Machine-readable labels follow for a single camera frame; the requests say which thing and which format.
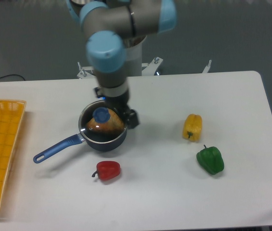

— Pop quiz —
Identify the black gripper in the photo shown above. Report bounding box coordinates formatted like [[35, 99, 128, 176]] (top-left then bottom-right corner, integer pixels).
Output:
[[94, 87, 139, 129]]

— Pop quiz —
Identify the glass pot lid blue knob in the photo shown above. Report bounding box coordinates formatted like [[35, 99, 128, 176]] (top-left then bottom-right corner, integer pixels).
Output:
[[78, 100, 128, 143]]

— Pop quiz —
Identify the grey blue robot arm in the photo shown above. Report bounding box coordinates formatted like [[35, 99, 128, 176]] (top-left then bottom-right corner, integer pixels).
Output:
[[66, 0, 177, 129]]

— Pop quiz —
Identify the triangular baked pastry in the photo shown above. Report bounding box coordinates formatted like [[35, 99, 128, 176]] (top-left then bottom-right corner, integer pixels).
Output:
[[86, 107, 125, 135]]

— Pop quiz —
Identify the red bell pepper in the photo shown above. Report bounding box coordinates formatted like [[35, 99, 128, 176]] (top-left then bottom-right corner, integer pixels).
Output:
[[91, 161, 121, 181]]

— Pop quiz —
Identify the yellow bell pepper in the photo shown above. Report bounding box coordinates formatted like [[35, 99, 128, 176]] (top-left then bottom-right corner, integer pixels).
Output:
[[182, 114, 202, 142]]

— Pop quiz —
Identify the green bell pepper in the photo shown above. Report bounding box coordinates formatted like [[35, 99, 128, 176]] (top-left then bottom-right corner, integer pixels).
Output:
[[196, 145, 224, 175]]

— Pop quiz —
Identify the dark pot blue handle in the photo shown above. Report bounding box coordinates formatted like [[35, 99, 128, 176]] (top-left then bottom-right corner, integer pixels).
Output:
[[33, 100, 127, 164]]

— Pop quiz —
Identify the black cable on floor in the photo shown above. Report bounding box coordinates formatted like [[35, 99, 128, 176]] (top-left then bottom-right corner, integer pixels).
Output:
[[0, 74, 26, 81]]

